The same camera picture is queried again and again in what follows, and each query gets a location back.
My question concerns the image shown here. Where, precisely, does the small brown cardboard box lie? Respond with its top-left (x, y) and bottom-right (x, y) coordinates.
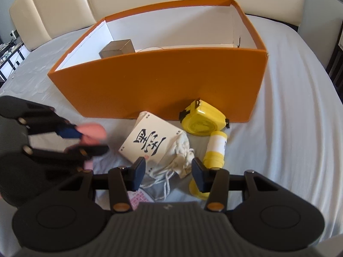
top-left (99, 39), bottom-right (134, 59)

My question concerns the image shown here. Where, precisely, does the cluttered bedside cabinet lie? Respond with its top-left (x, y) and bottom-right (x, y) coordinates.
top-left (0, 29), bottom-right (30, 81)

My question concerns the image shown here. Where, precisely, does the yellow tape measure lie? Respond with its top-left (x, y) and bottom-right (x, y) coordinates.
top-left (179, 98), bottom-right (231, 137)

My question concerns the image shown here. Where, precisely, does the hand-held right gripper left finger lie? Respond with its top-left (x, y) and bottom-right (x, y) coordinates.
top-left (57, 157), bottom-right (146, 215)

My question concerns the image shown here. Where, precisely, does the dark slatted bedside cabinet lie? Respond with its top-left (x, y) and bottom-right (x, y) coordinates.
top-left (325, 27), bottom-right (343, 87)

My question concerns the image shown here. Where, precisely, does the white calligraphy card box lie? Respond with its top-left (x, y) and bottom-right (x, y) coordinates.
top-left (119, 112), bottom-right (186, 172)

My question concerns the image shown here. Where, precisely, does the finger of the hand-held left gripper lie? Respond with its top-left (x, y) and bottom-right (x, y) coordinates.
top-left (22, 145), bottom-right (109, 171)
top-left (17, 117), bottom-right (83, 139)

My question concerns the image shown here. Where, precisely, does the white drawstring bag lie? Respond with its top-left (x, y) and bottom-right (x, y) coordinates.
top-left (139, 131), bottom-right (197, 202)

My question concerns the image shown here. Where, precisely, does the orange cardboard box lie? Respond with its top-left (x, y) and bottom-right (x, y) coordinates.
top-left (48, 0), bottom-right (268, 124)

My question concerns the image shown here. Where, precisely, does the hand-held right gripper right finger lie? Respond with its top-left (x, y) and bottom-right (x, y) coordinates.
top-left (191, 157), bottom-right (283, 212)

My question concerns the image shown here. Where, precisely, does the cream padded headboard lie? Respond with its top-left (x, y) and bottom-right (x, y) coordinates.
top-left (9, 0), bottom-right (308, 52)

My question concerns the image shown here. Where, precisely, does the pink plastic object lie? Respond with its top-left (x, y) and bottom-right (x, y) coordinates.
top-left (76, 124), bottom-right (108, 170)

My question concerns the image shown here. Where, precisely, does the yellow and white bottle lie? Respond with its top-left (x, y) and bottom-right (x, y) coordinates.
top-left (188, 131), bottom-right (229, 201)

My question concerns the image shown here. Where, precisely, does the grey bed sheet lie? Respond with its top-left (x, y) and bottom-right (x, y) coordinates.
top-left (0, 13), bottom-right (343, 247)

